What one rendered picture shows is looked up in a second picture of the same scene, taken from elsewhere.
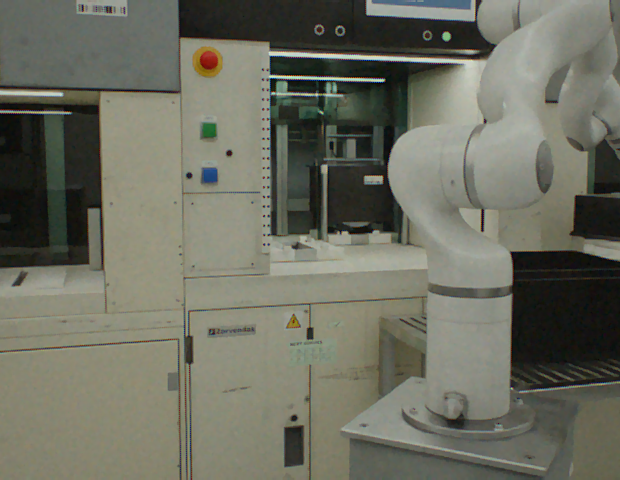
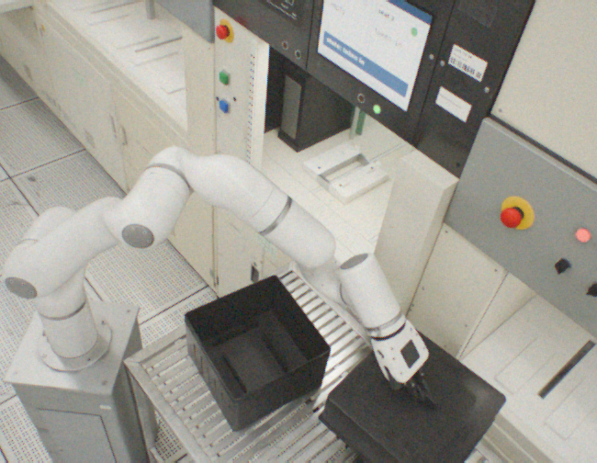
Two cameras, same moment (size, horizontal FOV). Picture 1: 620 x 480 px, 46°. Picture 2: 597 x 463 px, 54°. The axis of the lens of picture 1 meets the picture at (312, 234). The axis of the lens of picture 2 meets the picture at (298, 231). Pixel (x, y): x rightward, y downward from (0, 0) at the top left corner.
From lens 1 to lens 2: 1.95 m
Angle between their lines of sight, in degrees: 66
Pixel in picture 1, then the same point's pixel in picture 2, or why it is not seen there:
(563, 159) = (457, 287)
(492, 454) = (17, 357)
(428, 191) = not seen: hidden behind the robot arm
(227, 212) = (233, 133)
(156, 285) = (204, 147)
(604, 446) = not seen: outside the picture
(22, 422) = not seen: hidden behind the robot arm
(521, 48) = (83, 215)
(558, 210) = (439, 318)
